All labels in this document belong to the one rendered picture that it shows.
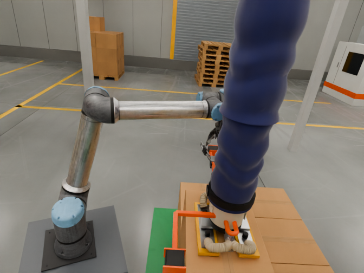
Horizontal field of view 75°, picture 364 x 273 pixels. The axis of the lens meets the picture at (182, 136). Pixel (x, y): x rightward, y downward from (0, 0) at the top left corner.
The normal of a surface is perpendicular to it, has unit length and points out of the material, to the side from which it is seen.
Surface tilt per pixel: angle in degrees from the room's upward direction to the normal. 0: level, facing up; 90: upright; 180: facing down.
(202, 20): 90
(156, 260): 0
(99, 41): 90
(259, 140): 102
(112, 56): 90
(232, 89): 80
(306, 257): 0
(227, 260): 0
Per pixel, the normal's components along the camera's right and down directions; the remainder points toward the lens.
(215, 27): 0.04, 0.45
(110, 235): 0.08, -0.89
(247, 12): -0.79, 0.06
